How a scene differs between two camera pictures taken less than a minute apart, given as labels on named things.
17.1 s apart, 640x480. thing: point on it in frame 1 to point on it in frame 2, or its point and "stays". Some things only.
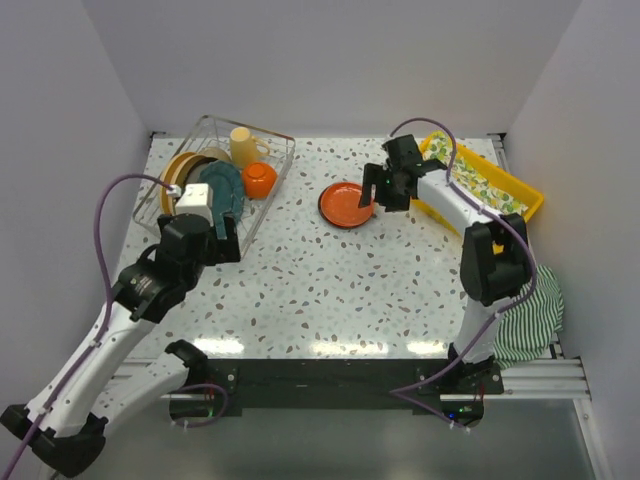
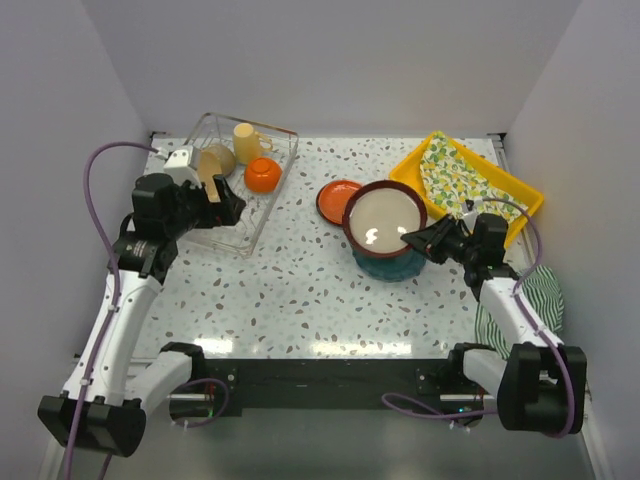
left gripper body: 226,249 to 196,211
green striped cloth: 526,330 stays
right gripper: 374,175 to 430,238
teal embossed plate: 227,192 to 397,269
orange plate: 339,204 stays
